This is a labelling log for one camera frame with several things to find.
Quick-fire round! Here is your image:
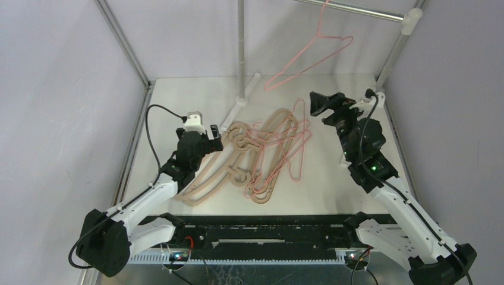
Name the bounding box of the silver clothes rack frame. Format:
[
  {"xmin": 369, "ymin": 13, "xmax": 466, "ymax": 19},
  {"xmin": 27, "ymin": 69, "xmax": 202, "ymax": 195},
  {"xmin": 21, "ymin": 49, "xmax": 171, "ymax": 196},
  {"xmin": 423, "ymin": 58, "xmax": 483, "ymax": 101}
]
[{"xmin": 218, "ymin": 0, "xmax": 429, "ymax": 164}]

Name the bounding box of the right controller board with wires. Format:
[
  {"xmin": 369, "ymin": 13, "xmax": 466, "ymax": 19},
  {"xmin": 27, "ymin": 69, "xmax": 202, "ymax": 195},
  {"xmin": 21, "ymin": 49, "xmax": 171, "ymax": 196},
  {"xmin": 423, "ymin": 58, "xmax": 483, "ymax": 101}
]
[{"xmin": 344, "ymin": 246, "xmax": 379, "ymax": 285}]

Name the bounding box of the black right camera cable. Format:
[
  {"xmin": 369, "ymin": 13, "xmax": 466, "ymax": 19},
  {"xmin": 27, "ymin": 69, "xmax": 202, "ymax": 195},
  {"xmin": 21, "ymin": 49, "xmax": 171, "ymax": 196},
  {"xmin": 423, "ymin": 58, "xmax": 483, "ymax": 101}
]
[{"xmin": 356, "ymin": 89, "xmax": 473, "ymax": 285}]

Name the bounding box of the beige plastic hanger leftmost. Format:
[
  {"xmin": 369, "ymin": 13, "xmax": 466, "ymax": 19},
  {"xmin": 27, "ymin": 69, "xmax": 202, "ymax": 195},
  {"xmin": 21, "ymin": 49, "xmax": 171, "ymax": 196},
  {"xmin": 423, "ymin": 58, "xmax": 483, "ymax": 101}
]
[{"xmin": 175, "ymin": 122, "xmax": 253, "ymax": 202}]

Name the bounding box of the black left camera cable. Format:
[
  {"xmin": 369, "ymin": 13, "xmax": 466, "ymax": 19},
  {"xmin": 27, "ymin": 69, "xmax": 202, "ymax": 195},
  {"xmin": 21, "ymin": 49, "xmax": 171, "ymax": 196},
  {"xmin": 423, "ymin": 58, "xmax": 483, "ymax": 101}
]
[{"xmin": 68, "ymin": 104, "xmax": 187, "ymax": 270}]

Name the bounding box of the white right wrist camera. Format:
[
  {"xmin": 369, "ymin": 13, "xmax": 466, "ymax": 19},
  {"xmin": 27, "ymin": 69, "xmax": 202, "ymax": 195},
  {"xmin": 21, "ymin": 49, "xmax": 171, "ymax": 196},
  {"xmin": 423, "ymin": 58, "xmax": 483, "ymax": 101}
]
[{"xmin": 350, "ymin": 89, "xmax": 386, "ymax": 111}]

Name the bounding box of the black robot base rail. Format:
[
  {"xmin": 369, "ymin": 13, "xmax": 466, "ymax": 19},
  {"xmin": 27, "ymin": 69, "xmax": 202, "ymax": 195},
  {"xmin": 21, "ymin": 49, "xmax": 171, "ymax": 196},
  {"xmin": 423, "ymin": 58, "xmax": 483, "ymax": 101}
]
[{"xmin": 165, "ymin": 214, "xmax": 368, "ymax": 262}]

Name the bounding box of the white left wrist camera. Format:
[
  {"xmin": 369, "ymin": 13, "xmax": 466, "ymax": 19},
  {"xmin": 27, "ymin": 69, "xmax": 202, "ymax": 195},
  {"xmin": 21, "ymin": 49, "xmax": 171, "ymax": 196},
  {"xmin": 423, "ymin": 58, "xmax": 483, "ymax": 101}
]
[{"xmin": 184, "ymin": 111, "xmax": 205, "ymax": 134}]

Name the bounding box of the black camera cable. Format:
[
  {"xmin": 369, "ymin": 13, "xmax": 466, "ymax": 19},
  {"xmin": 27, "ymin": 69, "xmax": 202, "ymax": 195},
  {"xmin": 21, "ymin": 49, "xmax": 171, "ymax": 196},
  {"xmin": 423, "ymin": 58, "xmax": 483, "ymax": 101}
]
[
  {"xmin": 68, "ymin": 104, "xmax": 187, "ymax": 270},
  {"xmin": 356, "ymin": 89, "xmax": 473, "ymax": 285}
]

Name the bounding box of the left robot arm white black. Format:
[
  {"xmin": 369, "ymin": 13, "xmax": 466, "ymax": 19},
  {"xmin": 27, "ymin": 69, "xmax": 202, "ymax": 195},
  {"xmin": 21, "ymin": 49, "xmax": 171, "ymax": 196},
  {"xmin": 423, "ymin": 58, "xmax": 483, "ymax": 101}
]
[{"xmin": 68, "ymin": 125, "xmax": 223, "ymax": 277}]

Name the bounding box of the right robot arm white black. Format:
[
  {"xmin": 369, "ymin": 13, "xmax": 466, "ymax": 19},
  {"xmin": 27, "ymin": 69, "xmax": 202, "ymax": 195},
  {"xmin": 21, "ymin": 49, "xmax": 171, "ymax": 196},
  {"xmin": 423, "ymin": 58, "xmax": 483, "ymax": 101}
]
[{"xmin": 310, "ymin": 89, "xmax": 477, "ymax": 284}]

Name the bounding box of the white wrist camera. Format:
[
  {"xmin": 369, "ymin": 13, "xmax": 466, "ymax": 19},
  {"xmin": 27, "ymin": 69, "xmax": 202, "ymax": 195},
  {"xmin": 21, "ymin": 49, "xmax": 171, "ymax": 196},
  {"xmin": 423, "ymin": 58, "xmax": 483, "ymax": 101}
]
[
  {"xmin": 184, "ymin": 111, "xmax": 205, "ymax": 134},
  {"xmin": 350, "ymin": 89, "xmax": 386, "ymax": 111}
]

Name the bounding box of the controller board with wires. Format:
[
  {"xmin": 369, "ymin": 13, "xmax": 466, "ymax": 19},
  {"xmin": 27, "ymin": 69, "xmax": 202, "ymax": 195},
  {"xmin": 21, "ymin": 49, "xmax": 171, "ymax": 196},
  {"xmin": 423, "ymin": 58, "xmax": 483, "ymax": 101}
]
[
  {"xmin": 344, "ymin": 246, "xmax": 379, "ymax": 285},
  {"xmin": 160, "ymin": 235, "xmax": 210, "ymax": 284}
]

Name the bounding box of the left controller board with wires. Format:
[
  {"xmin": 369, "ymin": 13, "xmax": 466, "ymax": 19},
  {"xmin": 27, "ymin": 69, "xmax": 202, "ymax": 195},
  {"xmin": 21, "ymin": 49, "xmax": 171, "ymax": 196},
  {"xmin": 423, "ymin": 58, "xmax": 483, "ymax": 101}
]
[{"xmin": 160, "ymin": 235, "xmax": 210, "ymax": 284}]

